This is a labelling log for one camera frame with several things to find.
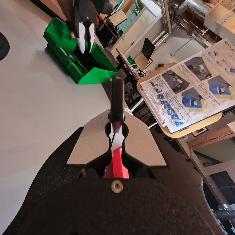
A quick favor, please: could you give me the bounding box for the black panel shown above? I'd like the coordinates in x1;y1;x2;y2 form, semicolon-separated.
141;38;156;60

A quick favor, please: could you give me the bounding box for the instruction sheet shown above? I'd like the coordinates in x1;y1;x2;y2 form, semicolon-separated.
140;39;235;134

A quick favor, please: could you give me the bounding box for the silver ventilation duct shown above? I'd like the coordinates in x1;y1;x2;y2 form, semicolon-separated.
178;0;212;18

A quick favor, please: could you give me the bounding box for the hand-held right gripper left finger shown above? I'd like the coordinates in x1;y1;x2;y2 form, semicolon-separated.
66;110;112;177

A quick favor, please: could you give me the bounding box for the tan chair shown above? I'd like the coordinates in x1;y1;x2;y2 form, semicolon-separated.
135;52;153;71

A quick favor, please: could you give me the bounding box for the paper sheet board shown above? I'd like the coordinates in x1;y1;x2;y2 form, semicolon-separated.
108;9;128;26

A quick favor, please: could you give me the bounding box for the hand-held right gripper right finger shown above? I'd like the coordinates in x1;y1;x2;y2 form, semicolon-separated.
122;112;167;177

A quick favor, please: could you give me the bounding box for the long wooden table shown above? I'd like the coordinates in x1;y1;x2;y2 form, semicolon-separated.
29;0;77;21

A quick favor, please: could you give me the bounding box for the red plastic bin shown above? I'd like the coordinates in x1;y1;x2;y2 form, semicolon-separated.
103;146;130;179

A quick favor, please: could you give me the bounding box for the small green basket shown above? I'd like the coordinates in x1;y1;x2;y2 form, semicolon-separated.
127;56;138;69

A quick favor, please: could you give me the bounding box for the black rounded USB hub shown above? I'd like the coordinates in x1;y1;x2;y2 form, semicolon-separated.
110;77;125;133

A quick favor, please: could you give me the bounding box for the green plastic bin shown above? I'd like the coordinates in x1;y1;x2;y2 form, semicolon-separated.
43;17;119;85

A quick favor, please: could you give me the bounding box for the framed marker sign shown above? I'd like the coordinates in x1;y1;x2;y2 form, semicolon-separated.
191;127;209;138

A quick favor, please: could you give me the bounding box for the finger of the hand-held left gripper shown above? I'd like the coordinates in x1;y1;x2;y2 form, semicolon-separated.
86;23;96;53
76;22;87;54

